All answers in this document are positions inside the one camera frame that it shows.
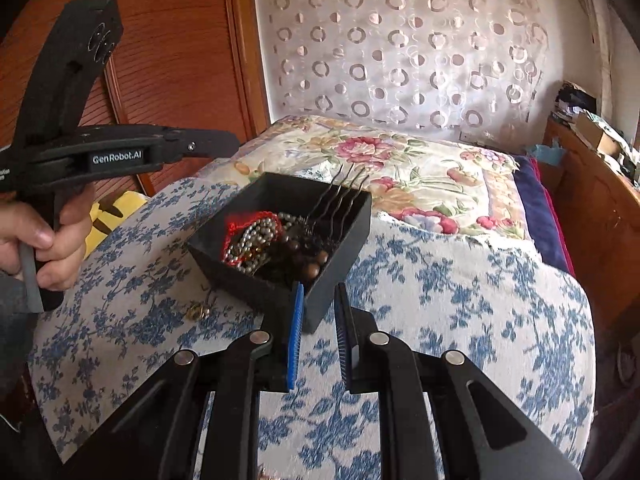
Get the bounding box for red cord bracelet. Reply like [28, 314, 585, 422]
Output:
[221, 210, 279, 266]

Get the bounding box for person's left hand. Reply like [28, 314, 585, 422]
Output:
[1, 183, 94, 292]

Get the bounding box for wooden louvered wardrobe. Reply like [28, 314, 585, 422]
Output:
[0, 0, 271, 201]

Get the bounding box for white pearl necklace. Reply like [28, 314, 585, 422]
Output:
[221, 216, 284, 276]

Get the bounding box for blue floral white cloth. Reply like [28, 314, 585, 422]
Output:
[29, 179, 596, 479]

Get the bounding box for yellow plush toy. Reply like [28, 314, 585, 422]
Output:
[85, 191, 149, 258]

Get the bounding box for wooden side cabinet counter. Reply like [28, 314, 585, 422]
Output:
[544, 118, 640, 339]

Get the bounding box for circle-patterned sheer curtain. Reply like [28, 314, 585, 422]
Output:
[256, 0, 549, 148]

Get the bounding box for navy blue blanket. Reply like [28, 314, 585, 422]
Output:
[513, 155, 575, 276]

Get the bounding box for brown wooden bead bracelet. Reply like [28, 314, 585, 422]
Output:
[276, 224, 342, 283]

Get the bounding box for black square jewelry box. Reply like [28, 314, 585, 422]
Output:
[186, 169, 372, 334]

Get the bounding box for floral quilt bedspread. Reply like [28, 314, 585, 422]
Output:
[198, 115, 533, 245]

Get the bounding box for cardboard box on counter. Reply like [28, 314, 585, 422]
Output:
[575, 110, 622, 158]

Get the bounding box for black hair comb pins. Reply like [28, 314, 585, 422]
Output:
[305, 162, 367, 236]

